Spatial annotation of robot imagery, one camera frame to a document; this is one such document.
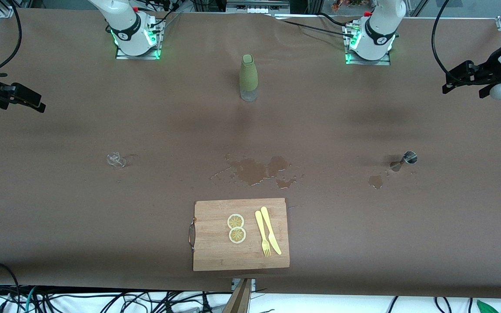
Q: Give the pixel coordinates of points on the white power strip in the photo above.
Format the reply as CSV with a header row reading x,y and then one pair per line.
x,y
257,8

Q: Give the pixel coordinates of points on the small brown liquid puddle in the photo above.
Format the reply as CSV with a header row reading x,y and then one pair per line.
x,y
375,181

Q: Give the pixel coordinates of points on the steel jigger measuring cup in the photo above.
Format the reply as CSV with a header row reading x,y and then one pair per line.
x,y
410,158

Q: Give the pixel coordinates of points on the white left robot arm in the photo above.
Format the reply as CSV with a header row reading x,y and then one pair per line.
x,y
379,34

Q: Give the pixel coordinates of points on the wooden cutting board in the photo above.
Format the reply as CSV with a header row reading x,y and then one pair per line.
x,y
215,252

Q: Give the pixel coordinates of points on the wooden camera post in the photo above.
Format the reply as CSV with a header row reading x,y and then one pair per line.
x,y
238,302

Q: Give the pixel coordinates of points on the yellow plastic fork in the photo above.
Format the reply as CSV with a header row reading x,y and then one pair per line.
x,y
262,232

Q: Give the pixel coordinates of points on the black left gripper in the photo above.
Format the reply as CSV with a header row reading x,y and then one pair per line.
x,y
490,71

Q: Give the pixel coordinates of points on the small clear glass cup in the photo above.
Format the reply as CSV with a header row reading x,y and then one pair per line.
x,y
116,160

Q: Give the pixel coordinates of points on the green sleeved glass bottle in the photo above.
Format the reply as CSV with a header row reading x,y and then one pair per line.
x,y
248,76

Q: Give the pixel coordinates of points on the small metal bracket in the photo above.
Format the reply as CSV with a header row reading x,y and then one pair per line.
x,y
253,283

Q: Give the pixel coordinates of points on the yellow plastic knife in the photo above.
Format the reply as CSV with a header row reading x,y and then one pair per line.
x,y
270,230

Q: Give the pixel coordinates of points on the brown table cover sheet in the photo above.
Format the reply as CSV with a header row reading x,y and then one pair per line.
x,y
102,108

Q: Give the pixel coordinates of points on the green plastic leaf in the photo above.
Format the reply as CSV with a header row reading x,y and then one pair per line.
x,y
487,306

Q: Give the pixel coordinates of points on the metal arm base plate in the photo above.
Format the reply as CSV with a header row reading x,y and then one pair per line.
x,y
368,62
137,57

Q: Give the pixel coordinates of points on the yellow lemon slice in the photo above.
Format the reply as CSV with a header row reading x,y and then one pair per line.
x,y
235,221
237,235

